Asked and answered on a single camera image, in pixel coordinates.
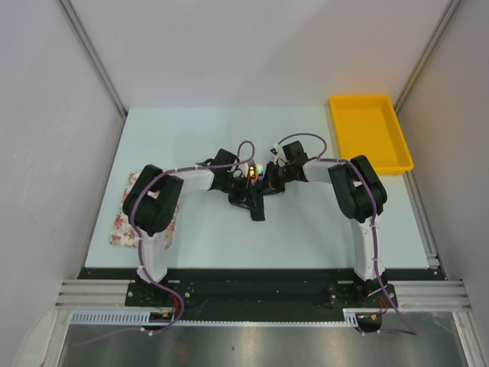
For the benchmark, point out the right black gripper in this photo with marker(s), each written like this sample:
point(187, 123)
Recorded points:
point(270, 180)

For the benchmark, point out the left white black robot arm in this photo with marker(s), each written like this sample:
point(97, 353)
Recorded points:
point(152, 201)

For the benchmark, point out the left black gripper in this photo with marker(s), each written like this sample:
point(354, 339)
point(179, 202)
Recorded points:
point(244, 197)

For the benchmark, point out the iridescent rainbow fork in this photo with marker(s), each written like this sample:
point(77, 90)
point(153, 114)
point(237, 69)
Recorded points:
point(260, 170)

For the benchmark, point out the yellow plastic bin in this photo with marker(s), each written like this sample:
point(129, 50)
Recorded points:
point(368, 125)

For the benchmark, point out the floral pattern tray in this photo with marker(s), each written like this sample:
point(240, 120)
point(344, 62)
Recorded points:
point(123, 234)

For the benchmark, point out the white slotted cable duct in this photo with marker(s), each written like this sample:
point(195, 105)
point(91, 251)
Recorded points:
point(110, 317)

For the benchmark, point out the aluminium frame rail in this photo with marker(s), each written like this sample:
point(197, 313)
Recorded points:
point(92, 295)

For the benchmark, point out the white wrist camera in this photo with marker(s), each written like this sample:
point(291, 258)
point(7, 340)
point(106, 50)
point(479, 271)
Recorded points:
point(280, 158)
point(241, 171)

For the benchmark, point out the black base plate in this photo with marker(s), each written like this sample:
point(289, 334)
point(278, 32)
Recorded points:
point(264, 296)

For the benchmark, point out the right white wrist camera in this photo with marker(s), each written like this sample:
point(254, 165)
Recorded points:
point(280, 158)

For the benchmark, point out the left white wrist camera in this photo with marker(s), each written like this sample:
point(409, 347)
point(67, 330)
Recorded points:
point(241, 171)

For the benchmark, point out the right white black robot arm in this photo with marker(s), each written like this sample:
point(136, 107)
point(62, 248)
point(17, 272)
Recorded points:
point(360, 196)

